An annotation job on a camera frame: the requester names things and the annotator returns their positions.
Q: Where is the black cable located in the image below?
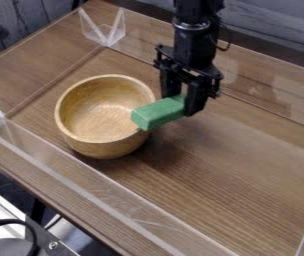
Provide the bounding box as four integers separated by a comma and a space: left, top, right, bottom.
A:
0, 218, 41, 256

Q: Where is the green rectangular block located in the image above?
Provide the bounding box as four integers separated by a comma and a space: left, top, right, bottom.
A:
131, 95, 185, 131

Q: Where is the grey metal bracket with screw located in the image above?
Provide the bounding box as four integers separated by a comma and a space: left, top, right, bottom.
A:
25, 218, 80, 256

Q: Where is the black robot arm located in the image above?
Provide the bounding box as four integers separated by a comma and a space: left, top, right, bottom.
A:
153, 0, 224, 117

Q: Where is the clear acrylic barrier wall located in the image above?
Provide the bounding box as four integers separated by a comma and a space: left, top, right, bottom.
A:
0, 6, 304, 256

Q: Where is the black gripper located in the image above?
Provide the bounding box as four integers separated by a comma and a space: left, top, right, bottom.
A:
153, 44, 224, 117

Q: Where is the brown wooden bowl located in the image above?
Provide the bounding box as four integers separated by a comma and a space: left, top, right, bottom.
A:
54, 74, 155, 159

